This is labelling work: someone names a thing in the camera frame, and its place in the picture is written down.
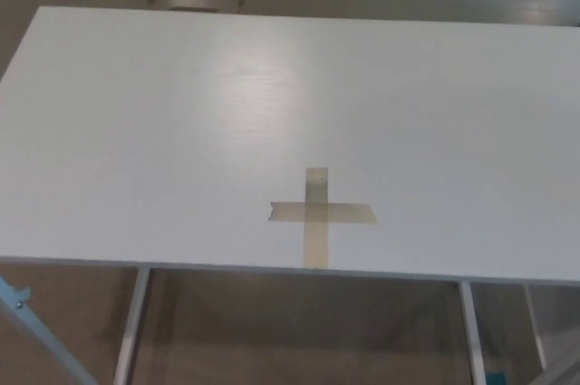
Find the short beige tape strip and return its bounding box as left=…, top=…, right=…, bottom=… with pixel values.
left=269, top=201, right=380, bottom=226

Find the light blue metal frame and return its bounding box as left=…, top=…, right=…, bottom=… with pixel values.
left=0, top=273, right=99, bottom=385

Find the white table leg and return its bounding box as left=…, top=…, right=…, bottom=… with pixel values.
left=458, top=280, right=489, bottom=385
left=112, top=267, right=152, bottom=385
left=524, top=284, right=550, bottom=373

